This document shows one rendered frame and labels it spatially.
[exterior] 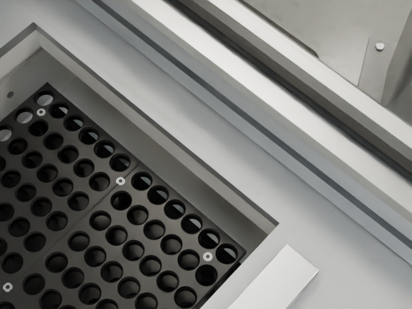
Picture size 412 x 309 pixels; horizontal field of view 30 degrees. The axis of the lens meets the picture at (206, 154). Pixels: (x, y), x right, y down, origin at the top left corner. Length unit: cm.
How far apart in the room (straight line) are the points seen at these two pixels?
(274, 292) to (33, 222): 16
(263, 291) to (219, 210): 16
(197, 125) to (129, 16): 7
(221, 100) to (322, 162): 7
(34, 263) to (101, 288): 4
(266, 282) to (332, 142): 8
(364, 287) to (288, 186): 7
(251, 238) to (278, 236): 12
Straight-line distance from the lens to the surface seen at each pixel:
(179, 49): 43
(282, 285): 40
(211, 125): 45
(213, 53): 42
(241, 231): 54
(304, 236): 42
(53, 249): 47
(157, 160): 56
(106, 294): 46
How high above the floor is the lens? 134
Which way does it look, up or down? 63 degrees down
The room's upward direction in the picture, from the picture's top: 1 degrees clockwise
